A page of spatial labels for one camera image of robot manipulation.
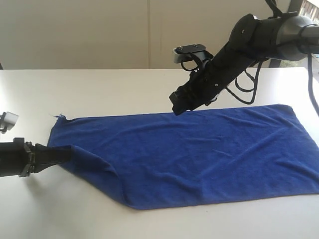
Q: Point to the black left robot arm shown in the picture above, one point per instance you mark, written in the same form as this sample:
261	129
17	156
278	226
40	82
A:
21	158

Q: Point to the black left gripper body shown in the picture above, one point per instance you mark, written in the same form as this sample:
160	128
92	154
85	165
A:
15	158

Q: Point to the blue microfiber towel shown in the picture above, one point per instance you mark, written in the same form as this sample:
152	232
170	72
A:
156	161

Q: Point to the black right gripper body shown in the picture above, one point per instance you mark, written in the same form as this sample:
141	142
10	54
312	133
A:
212	75

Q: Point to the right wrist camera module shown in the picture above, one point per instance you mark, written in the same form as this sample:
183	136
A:
194	52

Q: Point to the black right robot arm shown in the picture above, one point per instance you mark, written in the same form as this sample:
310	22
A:
291	37

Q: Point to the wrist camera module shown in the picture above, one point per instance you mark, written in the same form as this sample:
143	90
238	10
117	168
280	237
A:
7	121
194	52

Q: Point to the dark window frame post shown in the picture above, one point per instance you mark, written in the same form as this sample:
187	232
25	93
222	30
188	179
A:
285	6

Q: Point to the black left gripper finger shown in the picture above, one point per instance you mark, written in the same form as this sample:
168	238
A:
40	165
41	153

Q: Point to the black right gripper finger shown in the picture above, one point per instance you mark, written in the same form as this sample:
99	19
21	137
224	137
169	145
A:
179	103

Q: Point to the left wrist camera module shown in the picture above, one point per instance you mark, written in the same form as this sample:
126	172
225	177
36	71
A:
7	121

